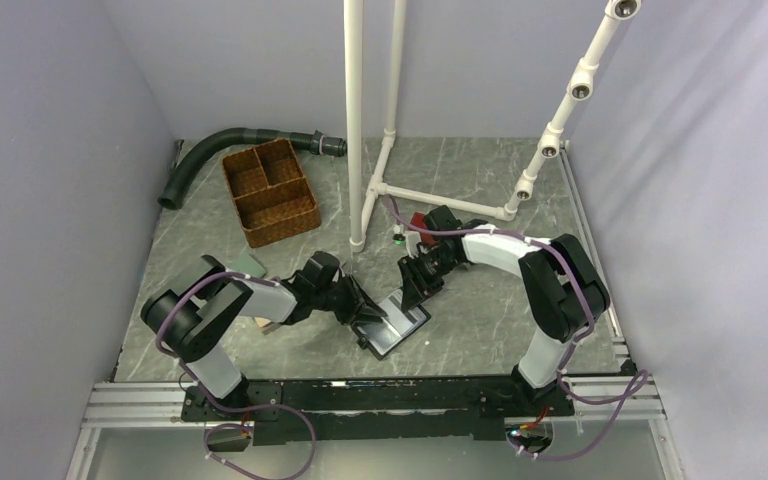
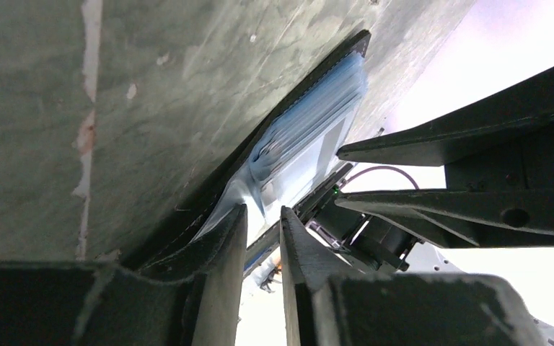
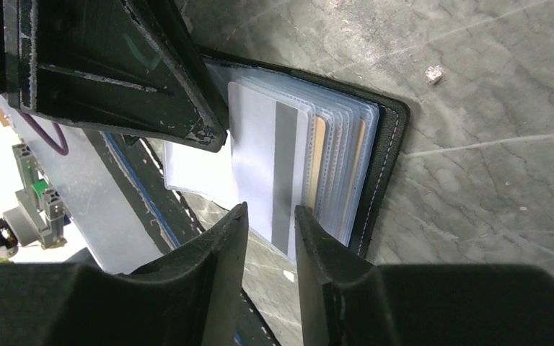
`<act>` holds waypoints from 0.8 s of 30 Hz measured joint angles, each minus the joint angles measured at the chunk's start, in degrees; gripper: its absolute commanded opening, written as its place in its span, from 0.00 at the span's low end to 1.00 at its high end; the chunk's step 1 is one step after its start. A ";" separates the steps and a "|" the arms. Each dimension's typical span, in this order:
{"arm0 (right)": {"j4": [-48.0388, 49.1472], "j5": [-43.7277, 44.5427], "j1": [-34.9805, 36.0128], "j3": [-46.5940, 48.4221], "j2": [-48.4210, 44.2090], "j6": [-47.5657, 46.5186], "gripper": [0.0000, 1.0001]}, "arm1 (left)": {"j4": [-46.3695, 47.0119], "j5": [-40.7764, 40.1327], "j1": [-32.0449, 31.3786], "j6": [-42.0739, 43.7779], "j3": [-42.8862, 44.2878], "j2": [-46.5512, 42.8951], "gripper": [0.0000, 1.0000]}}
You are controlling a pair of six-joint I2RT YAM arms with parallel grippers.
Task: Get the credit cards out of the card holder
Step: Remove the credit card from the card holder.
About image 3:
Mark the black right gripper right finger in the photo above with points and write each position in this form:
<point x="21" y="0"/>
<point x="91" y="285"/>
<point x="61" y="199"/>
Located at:
<point x="346" y="300"/>

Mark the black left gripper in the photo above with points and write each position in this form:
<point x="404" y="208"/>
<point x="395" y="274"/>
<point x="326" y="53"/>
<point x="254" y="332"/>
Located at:
<point x="127" y="67"/>

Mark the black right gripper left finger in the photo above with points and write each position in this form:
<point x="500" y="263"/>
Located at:
<point x="187" y="297"/>

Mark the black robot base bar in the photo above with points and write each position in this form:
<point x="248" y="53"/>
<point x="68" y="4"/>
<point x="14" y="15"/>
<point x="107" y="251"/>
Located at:
<point x="136" y="165"/>

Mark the white magnetic stripe card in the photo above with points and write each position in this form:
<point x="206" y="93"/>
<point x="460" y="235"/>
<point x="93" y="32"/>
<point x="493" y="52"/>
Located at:
<point x="269" y="147"/>

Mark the black leather card holder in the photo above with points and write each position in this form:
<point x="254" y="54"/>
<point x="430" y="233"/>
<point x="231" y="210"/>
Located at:
<point x="353" y="142"/>

